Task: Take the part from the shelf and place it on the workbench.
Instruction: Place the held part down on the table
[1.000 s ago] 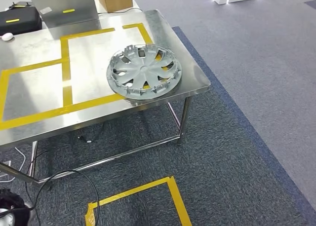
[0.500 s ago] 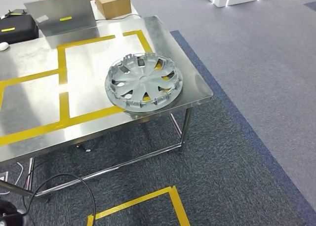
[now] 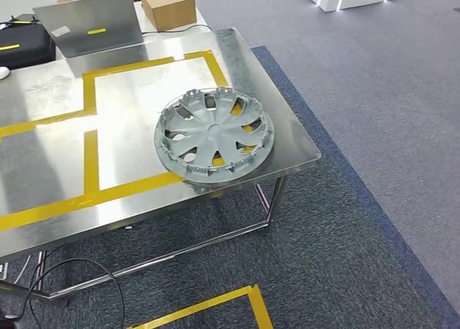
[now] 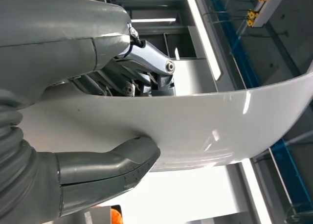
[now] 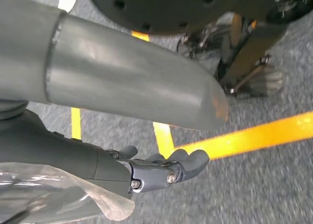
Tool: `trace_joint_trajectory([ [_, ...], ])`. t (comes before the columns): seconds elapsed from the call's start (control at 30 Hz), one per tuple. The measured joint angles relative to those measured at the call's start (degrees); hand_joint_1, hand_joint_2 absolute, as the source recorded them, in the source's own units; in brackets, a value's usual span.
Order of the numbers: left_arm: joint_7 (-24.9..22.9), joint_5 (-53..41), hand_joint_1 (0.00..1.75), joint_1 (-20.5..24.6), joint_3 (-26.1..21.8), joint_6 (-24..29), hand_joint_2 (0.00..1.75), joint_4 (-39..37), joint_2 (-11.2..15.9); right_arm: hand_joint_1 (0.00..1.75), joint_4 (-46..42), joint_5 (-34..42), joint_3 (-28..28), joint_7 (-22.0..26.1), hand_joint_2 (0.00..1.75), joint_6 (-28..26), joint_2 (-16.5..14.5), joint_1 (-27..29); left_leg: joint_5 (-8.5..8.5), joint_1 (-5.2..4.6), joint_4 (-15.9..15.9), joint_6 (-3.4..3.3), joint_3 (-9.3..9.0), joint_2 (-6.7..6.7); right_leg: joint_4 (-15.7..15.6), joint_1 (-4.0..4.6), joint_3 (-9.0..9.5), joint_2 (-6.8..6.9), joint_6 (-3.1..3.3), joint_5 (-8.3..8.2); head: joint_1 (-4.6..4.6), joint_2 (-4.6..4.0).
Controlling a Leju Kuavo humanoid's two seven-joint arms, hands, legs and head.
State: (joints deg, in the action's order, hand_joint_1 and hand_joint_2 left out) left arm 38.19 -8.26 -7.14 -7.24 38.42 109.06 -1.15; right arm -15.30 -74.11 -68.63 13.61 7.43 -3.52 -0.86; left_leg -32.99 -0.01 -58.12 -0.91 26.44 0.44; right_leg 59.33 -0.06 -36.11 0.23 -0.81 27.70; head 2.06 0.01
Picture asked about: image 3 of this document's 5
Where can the stainless steel workbench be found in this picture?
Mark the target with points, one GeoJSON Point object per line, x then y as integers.
{"type": "Point", "coordinates": [251, 70]}

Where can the silver laptop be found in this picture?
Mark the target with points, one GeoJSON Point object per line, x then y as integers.
{"type": "Point", "coordinates": [93, 17]}

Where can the grey wheel hubcap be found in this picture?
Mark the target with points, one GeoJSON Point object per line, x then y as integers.
{"type": "Point", "coordinates": [211, 136]}

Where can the white computer mouse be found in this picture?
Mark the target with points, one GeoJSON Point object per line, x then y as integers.
{"type": "Point", "coordinates": [4, 72]}

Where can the black carry case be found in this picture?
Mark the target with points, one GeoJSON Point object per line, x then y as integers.
{"type": "Point", "coordinates": [25, 51]}

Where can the brown cardboard box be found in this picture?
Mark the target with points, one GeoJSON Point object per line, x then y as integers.
{"type": "Point", "coordinates": [168, 8]}

